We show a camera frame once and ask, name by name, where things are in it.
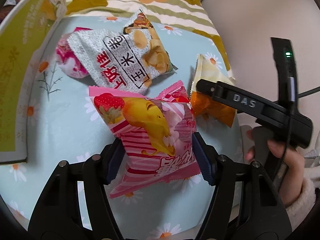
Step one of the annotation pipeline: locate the cream orange cake bag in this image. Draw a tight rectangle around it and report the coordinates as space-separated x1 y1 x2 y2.
188 54 237 129

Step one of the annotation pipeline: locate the pink strawberry snack bag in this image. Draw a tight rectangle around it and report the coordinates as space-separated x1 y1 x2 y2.
88 80 200 198

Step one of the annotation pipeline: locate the right hand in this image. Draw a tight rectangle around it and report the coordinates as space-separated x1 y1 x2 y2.
244 129 307 208

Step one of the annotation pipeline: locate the light blue daisy tablecloth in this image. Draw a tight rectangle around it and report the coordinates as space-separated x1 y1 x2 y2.
1 16 243 239

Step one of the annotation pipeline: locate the white fleece sleeve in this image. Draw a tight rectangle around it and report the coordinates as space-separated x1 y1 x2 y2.
286 178 316 231

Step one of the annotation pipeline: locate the silver corn chip bag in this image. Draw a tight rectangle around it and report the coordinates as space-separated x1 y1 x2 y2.
67 10 176 94

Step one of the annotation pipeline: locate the pink round snack bag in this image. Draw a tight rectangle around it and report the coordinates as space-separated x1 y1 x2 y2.
55 33 89 79

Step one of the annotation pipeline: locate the green cardboard snack box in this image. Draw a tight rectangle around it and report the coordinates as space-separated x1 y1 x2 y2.
1 0 66 164

